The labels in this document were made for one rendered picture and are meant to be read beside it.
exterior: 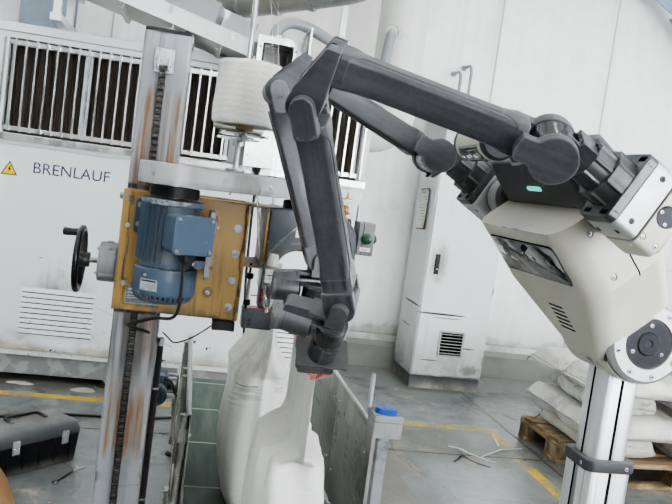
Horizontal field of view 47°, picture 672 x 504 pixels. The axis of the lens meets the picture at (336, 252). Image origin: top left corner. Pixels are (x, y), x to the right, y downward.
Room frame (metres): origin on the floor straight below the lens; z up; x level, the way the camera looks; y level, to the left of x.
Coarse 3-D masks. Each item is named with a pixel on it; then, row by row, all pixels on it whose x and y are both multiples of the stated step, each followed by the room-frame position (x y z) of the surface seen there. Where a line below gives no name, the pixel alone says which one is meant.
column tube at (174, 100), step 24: (144, 48) 2.02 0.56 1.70; (168, 48) 2.03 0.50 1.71; (144, 72) 2.02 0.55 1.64; (144, 96) 2.02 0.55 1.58; (168, 96) 2.04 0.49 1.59; (144, 120) 2.03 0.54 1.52; (168, 120) 2.04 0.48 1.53; (144, 144) 2.03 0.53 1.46; (168, 144) 2.04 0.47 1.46; (120, 312) 2.02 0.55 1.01; (144, 312) 2.04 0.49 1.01; (120, 336) 2.03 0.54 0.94; (144, 336) 2.04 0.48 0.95; (120, 360) 2.03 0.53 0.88; (144, 360) 2.04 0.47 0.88; (120, 384) 2.03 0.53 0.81; (144, 384) 2.04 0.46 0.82; (144, 408) 2.04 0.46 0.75; (144, 432) 2.05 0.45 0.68; (96, 480) 2.02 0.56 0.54; (120, 480) 2.03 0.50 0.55
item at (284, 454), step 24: (288, 384) 2.00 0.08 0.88; (312, 384) 1.53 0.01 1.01; (288, 408) 1.91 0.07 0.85; (264, 432) 1.78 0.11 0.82; (288, 432) 1.73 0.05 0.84; (312, 432) 1.83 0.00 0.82; (264, 456) 1.65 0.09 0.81; (288, 456) 1.59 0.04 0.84; (312, 456) 1.65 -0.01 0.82; (264, 480) 1.62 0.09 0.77; (288, 480) 1.60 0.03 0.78; (312, 480) 1.60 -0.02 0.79
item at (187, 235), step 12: (168, 216) 1.76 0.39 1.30; (180, 216) 1.73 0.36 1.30; (192, 216) 1.75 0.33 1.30; (168, 228) 1.76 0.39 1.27; (180, 228) 1.73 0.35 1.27; (192, 228) 1.75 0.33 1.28; (204, 228) 1.76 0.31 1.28; (168, 240) 1.75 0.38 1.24; (180, 240) 1.73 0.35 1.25; (192, 240) 1.75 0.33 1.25; (204, 240) 1.77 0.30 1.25; (180, 252) 1.73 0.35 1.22; (192, 252) 1.75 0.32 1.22; (204, 252) 1.77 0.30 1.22
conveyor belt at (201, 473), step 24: (192, 384) 3.65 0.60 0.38; (216, 384) 3.70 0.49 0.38; (192, 408) 3.27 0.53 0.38; (216, 408) 3.32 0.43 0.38; (192, 432) 2.97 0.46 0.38; (216, 432) 3.01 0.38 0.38; (192, 456) 2.72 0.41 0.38; (216, 456) 2.75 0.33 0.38; (192, 480) 2.50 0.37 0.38; (216, 480) 2.53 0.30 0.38
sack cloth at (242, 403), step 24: (264, 336) 2.32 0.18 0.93; (240, 360) 2.40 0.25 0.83; (264, 360) 2.26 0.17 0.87; (240, 384) 2.30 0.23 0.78; (264, 384) 2.29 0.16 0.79; (240, 408) 2.30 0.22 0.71; (264, 408) 2.30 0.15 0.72; (240, 432) 2.30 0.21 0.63; (240, 456) 2.30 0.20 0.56; (240, 480) 2.29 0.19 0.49
